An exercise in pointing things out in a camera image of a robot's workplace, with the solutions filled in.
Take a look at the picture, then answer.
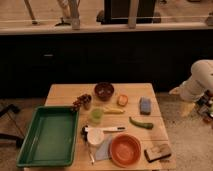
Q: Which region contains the blue sponge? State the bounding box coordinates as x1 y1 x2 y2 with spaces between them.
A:
139 97 151 115

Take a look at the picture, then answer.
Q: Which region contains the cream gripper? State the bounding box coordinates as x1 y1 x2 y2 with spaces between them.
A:
169 86 197 118

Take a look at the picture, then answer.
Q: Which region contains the wooden table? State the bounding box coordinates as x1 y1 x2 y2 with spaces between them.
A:
24 83 176 171

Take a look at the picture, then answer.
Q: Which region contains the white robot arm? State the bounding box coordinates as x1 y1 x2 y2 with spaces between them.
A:
169 59 213 118

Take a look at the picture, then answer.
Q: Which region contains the green plastic tray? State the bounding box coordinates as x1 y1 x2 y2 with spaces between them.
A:
17 106 79 167

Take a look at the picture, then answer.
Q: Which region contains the yellow banana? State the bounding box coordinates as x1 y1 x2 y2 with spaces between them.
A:
103 108 125 114

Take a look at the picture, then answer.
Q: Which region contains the orange bowl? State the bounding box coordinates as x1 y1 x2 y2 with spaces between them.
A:
109 134 141 168

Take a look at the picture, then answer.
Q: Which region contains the metal spoon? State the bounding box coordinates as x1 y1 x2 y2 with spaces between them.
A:
82 134 95 165

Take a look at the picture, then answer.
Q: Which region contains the wooden block brush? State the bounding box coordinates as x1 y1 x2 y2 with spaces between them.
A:
144 144 172 163

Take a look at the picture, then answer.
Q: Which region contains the white handled knife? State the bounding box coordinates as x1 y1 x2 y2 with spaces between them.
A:
82 127 126 132

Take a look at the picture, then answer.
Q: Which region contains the dark brown bowl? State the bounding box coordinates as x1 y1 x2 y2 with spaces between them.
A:
94 82 114 101

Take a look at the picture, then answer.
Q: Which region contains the green plastic cup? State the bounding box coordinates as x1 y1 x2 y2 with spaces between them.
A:
90 108 103 124

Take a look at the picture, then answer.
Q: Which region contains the black office chair base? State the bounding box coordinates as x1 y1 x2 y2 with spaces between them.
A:
0 103 25 149

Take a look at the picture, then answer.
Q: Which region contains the light blue cloth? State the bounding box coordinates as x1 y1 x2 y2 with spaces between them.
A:
95 136 112 161

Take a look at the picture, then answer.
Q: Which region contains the small orange container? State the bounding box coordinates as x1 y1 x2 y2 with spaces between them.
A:
117 94 128 106

